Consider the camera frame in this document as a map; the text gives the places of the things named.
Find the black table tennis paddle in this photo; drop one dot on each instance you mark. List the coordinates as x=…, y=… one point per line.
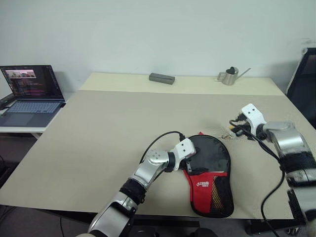
x=209, y=153

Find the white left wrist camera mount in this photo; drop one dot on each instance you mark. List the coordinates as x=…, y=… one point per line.
x=185, y=148

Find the black office chair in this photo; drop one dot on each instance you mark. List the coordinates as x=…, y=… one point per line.
x=306, y=81

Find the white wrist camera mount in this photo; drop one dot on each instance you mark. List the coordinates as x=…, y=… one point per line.
x=185, y=148
x=254, y=116

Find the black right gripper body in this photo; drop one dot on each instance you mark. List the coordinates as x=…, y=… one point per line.
x=245, y=127

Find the grey rectangular box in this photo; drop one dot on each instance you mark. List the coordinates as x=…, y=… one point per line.
x=161, y=78

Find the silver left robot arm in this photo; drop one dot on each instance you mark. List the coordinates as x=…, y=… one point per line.
x=148, y=170

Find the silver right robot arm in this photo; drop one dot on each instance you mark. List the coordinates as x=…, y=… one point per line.
x=288, y=140

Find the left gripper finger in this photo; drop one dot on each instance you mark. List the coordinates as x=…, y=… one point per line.
x=197, y=171

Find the metal watering can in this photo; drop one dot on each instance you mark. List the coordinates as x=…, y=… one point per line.
x=229, y=77

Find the open laptop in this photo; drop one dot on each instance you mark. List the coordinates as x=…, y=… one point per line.
x=29, y=84

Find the white side desk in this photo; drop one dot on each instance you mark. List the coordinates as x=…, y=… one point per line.
x=22, y=129

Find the dark rounded shape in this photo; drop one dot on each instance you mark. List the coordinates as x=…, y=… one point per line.
x=203, y=233
x=148, y=232

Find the beige table cover sheet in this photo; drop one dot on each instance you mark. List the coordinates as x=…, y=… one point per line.
x=98, y=148

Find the white duck plush charm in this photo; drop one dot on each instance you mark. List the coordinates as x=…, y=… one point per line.
x=229, y=130

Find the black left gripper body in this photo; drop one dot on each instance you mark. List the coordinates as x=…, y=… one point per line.
x=184, y=166

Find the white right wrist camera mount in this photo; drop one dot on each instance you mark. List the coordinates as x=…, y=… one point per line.
x=254, y=116

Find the black flat device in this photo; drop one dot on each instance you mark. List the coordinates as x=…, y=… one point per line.
x=6, y=101

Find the black red paddle case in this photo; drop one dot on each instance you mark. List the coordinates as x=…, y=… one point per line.
x=205, y=187

